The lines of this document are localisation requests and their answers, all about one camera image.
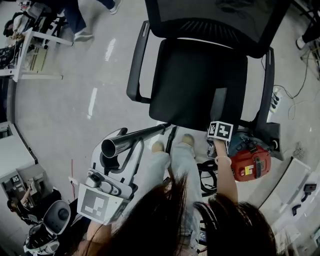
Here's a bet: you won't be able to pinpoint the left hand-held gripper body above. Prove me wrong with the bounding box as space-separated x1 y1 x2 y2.
76 167 138 226

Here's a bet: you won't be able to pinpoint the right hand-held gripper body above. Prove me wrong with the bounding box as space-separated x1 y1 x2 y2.
206 120 235 160

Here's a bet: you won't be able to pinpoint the metal vacuum tube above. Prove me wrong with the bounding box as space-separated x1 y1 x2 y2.
100 121 171 160

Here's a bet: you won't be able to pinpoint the person's left forearm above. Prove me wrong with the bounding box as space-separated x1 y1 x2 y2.
86 219 114 254

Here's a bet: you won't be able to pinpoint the person's right forearm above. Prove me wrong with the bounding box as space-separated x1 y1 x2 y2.
213 139 239 204

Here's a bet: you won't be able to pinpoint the red vacuum cleaner canister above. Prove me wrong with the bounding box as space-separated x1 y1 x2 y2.
227 131 273 183

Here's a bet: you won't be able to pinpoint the person's left beige shoe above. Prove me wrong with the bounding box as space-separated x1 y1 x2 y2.
151 140 165 154

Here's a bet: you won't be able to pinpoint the person's beige shoe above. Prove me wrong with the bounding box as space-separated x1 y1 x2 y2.
180 133 196 149
151 140 165 154

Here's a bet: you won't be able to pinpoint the pale bangle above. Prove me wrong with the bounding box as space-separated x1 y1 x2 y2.
214 155 233 165

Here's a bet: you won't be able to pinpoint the person's right beige shoe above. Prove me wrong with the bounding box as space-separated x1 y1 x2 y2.
180 133 196 149

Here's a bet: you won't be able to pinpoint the grey rounded machine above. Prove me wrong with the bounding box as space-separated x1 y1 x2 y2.
23 199 73 256

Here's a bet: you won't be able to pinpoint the person's light blue jeans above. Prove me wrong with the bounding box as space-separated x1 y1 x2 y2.
149 141 204 251

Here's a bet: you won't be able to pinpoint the dark grey fabric bag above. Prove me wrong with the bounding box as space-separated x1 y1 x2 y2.
264 121 285 161

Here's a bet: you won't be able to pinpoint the black mesh office chair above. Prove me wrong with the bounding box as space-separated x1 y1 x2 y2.
126 0 294 134

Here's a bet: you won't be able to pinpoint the white power strip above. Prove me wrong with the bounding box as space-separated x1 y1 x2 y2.
270 85 283 113

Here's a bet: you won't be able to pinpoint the white counter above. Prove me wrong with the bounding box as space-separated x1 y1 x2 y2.
0 121 39 180

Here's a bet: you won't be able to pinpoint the white worktable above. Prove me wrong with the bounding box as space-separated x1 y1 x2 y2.
258 156 320 256

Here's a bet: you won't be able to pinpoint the large black brush head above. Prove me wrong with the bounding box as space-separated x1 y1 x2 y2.
300 183 318 203

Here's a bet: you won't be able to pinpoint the small black brush head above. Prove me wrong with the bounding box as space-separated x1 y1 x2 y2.
291 203 303 218

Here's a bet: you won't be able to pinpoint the white office desk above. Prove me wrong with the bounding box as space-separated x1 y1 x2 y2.
0 26 74 83

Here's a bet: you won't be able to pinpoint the white cable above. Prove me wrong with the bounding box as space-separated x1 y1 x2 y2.
287 99 313 121

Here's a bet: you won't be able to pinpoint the grey cord bundle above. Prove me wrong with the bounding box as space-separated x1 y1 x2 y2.
291 141 308 158

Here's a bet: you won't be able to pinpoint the long black floor cable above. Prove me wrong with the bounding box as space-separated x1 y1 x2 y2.
273 48 312 100

